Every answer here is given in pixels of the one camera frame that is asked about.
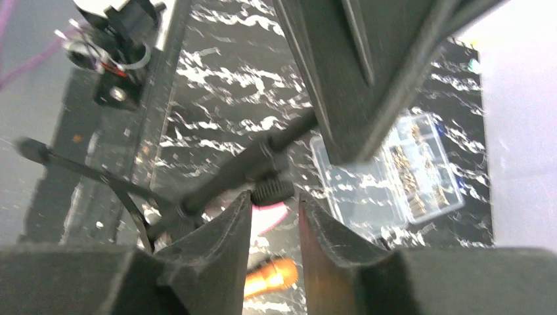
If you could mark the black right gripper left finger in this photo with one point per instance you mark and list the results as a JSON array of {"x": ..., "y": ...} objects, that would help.
[{"x": 202, "y": 273}]

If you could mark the gold microphone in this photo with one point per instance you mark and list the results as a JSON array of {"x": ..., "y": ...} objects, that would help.
[{"x": 276, "y": 275}]

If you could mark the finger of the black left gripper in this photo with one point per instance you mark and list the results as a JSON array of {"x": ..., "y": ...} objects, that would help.
[{"x": 362, "y": 61}]

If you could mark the clear plastic screw box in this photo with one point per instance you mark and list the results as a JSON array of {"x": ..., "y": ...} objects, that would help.
[{"x": 408, "y": 181}]

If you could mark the pink microphone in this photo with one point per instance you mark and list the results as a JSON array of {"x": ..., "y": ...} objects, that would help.
[{"x": 267, "y": 217}]

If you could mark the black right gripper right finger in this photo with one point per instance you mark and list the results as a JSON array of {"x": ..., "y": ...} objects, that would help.
[{"x": 346, "y": 274}]

